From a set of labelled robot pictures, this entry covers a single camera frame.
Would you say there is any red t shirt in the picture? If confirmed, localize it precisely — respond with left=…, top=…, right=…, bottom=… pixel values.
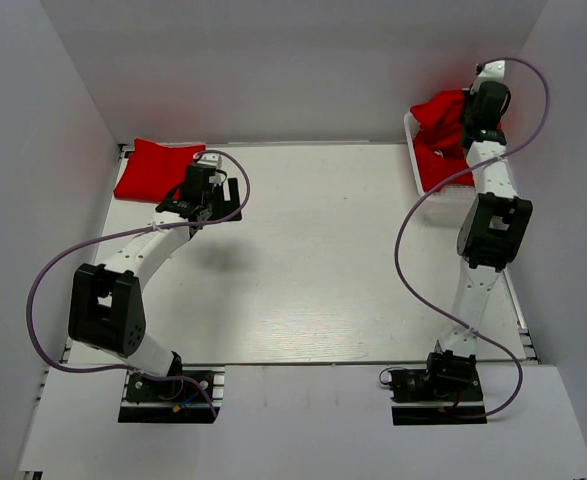
left=410, top=89, right=465, bottom=149
left=413, top=132, right=468, bottom=191
left=113, top=138, right=206, bottom=203

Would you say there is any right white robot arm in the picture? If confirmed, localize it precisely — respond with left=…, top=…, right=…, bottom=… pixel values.
left=424, top=81, right=533, bottom=401

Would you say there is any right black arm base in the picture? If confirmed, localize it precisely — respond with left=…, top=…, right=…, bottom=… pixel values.
left=378, top=366, right=488, bottom=427

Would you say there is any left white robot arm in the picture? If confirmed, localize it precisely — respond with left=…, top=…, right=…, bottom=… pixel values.
left=68, top=152, right=240, bottom=399

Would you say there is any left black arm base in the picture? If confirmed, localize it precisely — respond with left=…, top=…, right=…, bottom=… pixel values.
left=118, top=366, right=225, bottom=425

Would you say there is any folded red t shirt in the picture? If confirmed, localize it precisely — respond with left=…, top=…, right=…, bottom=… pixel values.
left=113, top=138, right=206, bottom=203

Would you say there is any red t shirt in basket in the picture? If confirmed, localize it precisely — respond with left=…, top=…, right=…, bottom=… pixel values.
left=413, top=132, right=468, bottom=191

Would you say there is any white plastic basket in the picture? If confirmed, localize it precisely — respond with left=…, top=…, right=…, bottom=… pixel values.
left=403, top=87, right=517, bottom=206

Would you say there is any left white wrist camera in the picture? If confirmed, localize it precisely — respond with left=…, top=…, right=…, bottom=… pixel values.
left=193, top=152, right=222, bottom=170

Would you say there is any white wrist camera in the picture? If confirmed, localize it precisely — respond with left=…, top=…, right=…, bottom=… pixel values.
left=471, top=60, right=506, bottom=91
left=193, top=152, right=222, bottom=170

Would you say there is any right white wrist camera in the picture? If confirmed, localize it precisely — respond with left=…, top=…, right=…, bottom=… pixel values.
left=471, top=60, right=506, bottom=91

